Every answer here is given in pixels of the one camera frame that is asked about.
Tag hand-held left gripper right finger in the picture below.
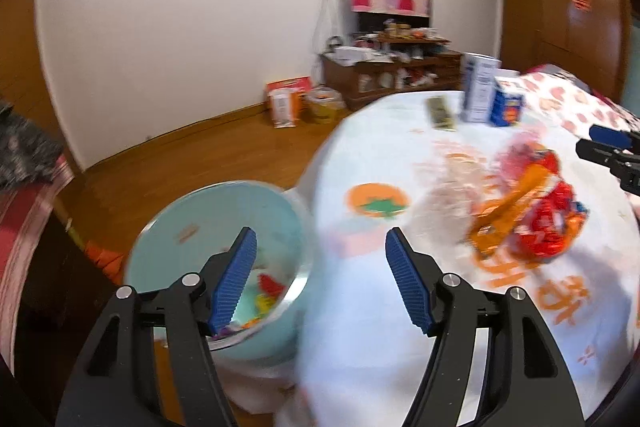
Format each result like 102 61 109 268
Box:
385 227 586 427

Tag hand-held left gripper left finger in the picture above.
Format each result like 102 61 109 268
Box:
55 227 258 427

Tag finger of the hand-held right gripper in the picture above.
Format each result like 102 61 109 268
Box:
589 124 635 151
575 139 640 172

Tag yellow wrapper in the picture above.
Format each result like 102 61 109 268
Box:
251 297 277 324

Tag light blue plastic bin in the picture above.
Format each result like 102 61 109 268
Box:
122 181 317 362

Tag red wrapper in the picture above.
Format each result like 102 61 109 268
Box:
497 144 561 188

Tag clear plastic bag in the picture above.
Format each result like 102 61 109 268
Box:
410 177 493 253

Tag orange candy wrapper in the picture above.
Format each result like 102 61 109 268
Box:
469 167 551 255

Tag heart print blanket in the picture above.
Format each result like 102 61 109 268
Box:
517 64 640 152

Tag white printed tablecloth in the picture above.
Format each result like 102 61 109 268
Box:
220 89 640 427

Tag blue milk carton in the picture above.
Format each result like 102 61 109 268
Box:
490 76 526 128

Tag orange cloth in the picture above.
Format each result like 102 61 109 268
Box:
82 241 125 285

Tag white milk carton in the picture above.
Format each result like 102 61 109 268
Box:
460 53 502 124

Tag brown wooden wardrobe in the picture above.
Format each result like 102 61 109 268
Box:
475 0 640 102

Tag dark flat snack packet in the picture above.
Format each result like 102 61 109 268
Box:
425 97 457 131

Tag dark wooden cabinet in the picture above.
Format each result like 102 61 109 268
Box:
15 207 131 408

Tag white and orange bag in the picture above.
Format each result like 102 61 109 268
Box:
270 88 302 128

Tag yellow plastic bag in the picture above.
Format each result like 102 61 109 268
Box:
305 87 346 124

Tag orange cardboard box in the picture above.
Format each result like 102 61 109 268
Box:
265 77 313 108

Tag pink striped bed sheet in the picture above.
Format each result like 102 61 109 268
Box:
0 157 76 358

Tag brown wooden television stand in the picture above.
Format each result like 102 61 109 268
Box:
320 49 463 110

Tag white flat box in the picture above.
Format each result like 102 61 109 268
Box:
334 47 374 63

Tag black printed plastic bag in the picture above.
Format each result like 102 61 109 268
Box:
0 102 63 188

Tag brown wooden door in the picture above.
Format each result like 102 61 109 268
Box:
0 0 66 148

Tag hanging cables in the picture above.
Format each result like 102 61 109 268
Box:
312 0 347 58

